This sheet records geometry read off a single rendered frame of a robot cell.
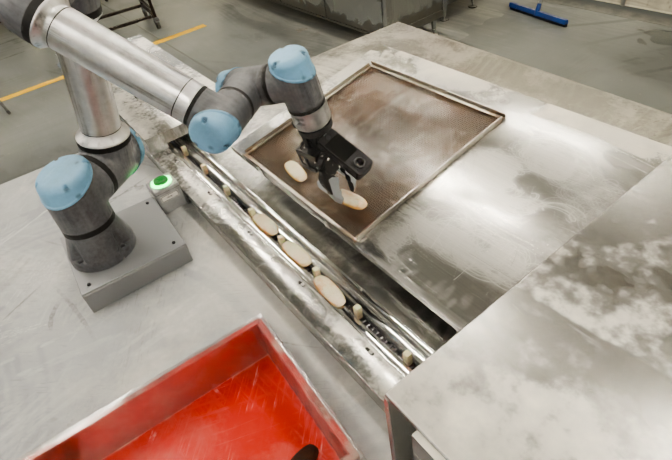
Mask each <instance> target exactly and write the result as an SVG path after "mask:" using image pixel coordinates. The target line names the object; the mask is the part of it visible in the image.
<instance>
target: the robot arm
mask: <svg viewBox="0 0 672 460"><path fill-rule="evenodd" d="M102 14H103V12H102V7H101V2H100V0H0V22H1V23H2V24H3V25H4V26H5V27H6V28H8V29H9V30H10V31H11V32H12V33H14V34H15V35H17V36H18V37H19V38H21V39H23V40H24V41H26V42H28V43H30V44H31V45H33V46H35V47H37V48H40V49H42V48H47V47H49V48H51V49H53V50H54V51H56V53H57V57H58V60H59V63H60V66H61V69H62V73H63V76H64V79H65V82H66V86H67V89H68V92H69V95H70V98H71V102H72V105H73V108H74V111H75V114H76V118H77V121H78V124H79V127H80V128H79V129H78V130H77V132H76V134H75V139H76V143H77V146H78V149H79V153H78V154H77V155H75V154H73V155H66V156H63V157H60V158H58V160H57V161H52V162H50V163H49V164H48V165H46V166H45V167H44V168H43V169H42V170H41V171H40V173H39V174H38V176H37V178H36V181H35V188H36V191H37V193H38V195H39V197H40V201H41V203H42V204H43V205H44V207H45V208H47V210H48V212H49V213H50V215H51V216H52V218H53V220H54V221H55V223H56V224H57V226H58V227H59V229H60V231H61V232H62V234H63V235H64V237H65V242H66V249H67V255H68V259H69V261H70V262H71V264H72V265H73V267H74V268H75V269H76V270H78V271H81V272H85V273H93V272H99V271H103V270H106V269H109V268H111V267H113V266H115V265H117V264H118V263H120V262H121V261H123V260H124V259H125V258H126V257H128V256H129V254H130V253H131V252H132V251H133V249H134V247H135V245H136V236H135V234H134V232H133V230H132V228H131V227H130V226H129V225H128V224H127V223H126V222H125V221H123V220H122V219H121V218H120V217H119V216H118V215H116V214H115V212H114V210H113V208H112V206H111V204H110V202H109V199H110V198H111V197H112V196H113V195H114V193H115V192H116V191H117V190H118V189H119V188H120V187H121V186H122V185H123V184H124V183H125V182H126V180H127V179H128V178H129V177H130V176H131V175H133V174H134V173H135V172H136V171H137V170H138V168H139V166H140V165H141V163H142V162H143V159H144V156H145V149H144V145H143V142H142V140H141V139H140V137H139V136H138V137H137V136H136V135H135V134H136V132H135V131H134V130H132V129H131V128H129V126H128V125H127V124H125V123H124V122H122V121H120V117H119V113H118V109H117V104H116V100H115V96H114V92H113V88H112V84H111V83H113V84H114V85H116V86H118V87H120V88H121V89H123V90H125V91H127V92H128V93H130V94H132V95H134V96H135V97H137V98H139V99H141V100H142V101H144V102H146V103H148V104H149V105H151V106H153V107H155V108H157V109H158V110H160V111H162V112H164V113H165V114H167V115H169V116H171V117H172V118H174V119H176V120H178V121H179V122H181V123H183V124H185V125H187V126H188V127H189V129H188V131H189V136H190V138H191V140H192V142H194V143H195V144H196V145H197V147H198V148H199V149H201V150H203V151H205V152H207V153H211V154H219V153H222V152H224V151H226V150H227V149H228V148H229V147H230V146H231V145H232V144H233V143H234V142H235V141H236V140H237V139H238V138H239V137H240V135H241V132H242V131H243V129H244V128H245V127H246V125H247V124H248V123H249V121H250V120H251V119H252V117H253V116H254V115H255V113H256V112H257V110H258V109H259V108H260V107H261V106H265V105H274V104H279V103H285V105H286V107H287V109H288V112H289V113H290V116H291V118H292V120H293V121H292V122H291V123H292V125H293V128H296V129H297V130H298V132H299V134H300V136H301V137H302V139H303V141H302V142H301V143H300V146H298V147H297V148H296V149H295V150H296V152H297V154H298V156H299V159H300V161H301V163H302V165H303V167H304V168H307V169H309V170H310V171H313V172H315V173H317V172H318V171H319V176H318V179H319V181H317V185H318V187H319V188H320V189H321V190H323V191H324V192H326V193H327V194H328V195H329V196H330V197H331V198H332V199H333V200H334V201H335V202H337V203H339V204H342V203H343V200H344V198H343V196H342V191H341V190H340V188H339V178H338V177H336V176H334V175H335V174H336V172H337V171H338V172H340V173H341V174H342V175H344V176H345V177H346V180H347V181H348V185H349V188H350V190H351V191H352V192H354V191H355V186H356V180H360V179H362V178H363V177H364V176H365V175H366V174H367V173H368V171H369V170H370V169H371V167H372V163H373V161H372V159H371V158H369V157H368V156H367V155H366V154H364V153H363V152H362V151H361V150H359V149H358V148H357V147H355V146H354V145H353V144H352V143H350V142H349V141H348V140H347V139H345V138H344V137H343V136H342V135H340V134H339V133H338V132H337V131H335V130H334V129H333V128H331V127H332V125H333V121H332V118H331V111H330V109H329V106H328V103H327V100H326V98H325V96H324V93H323V91H322V88H321V85H320V82H319V79H318V77H317V74H316V68H315V66H314V64H313V63H312V61H311V59H310V56H309V54H308V51H307V50H306V49H305V48H304V47H303V46H300V45H287V46H285V47H284V48H279V49H277V50H276V51H275V52H273V53H272V54H271V56H270V57H269V60H268V64H262V65H255V66H248V67H235V68H232V69H230V70H225V71H222V72H220V73H219V75H218V76H217V78H216V79H217V82H216V83H215V91H213V90H212V89H210V88H208V87H206V86H205V85H203V84H202V83H200V82H198V81H197V80H195V79H193V78H191V77H190V76H188V75H186V74H185V73H183V72H181V71H179V70H178V69H176V68H174V67H173V66H171V65H169V64H168V63H166V62H164V61H162V60H161V59H159V58H157V57H156V56H154V55H152V54H150V53H149V52H147V51H145V50H144V49H142V48H140V47H139V46H137V45H135V44H133V43H132V42H130V41H128V40H127V39H125V38H123V37H121V36H120V35H118V34H116V33H115V32H113V31H111V30H110V29H108V28H106V27H104V26H103V25H101V24H99V23H98V22H97V21H98V19H99V18H100V17H101V16H102ZM304 144H305V145H304ZM303 145H304V146H303ZM302 146H303V147H302ZM301 147H302V148H301ZM300 149H301V150H300ZM301 156H303V157H304V159H305V161H306V163H307V164H305V163H303V160H302V158H301ZM332 174H334V175H332Z"/></svg>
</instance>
